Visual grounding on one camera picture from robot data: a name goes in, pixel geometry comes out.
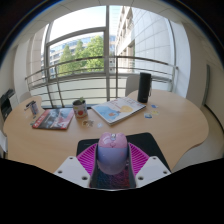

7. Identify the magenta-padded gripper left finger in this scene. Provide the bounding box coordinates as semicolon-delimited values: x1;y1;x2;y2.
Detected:
53;142;99;189

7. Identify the white chair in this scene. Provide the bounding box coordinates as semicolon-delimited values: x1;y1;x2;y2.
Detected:
18;91;35;103
125;73;141;98

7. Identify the black office printer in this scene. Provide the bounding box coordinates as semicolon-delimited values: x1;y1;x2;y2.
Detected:
0;88;18;121

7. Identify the printed cup with plant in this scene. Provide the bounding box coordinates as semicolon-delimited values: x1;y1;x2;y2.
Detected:
72;97;89;119

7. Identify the black patterned mouse pad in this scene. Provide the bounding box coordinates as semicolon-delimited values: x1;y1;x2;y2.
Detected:
76;131;172;190

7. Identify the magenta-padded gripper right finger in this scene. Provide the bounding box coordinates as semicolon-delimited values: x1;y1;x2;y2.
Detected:
127;142;172;188

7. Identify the pink and purple computer mouse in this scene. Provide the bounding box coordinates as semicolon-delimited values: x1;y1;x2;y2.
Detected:
96;131;129;176

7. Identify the black cylindrical speaker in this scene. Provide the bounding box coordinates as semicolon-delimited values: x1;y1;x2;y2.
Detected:
137;71;153;104

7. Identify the red covered magazine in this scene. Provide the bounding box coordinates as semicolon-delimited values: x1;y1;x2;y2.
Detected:
31;107;75;131

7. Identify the dark blue small case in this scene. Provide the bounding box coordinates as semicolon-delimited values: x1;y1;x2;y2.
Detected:
23;100;34;111

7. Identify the light blue covered book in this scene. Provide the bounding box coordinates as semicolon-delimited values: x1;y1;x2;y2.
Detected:
91;96;147;126

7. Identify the metal balcony railing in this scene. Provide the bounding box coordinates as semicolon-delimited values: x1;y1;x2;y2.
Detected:
24;55;180;108

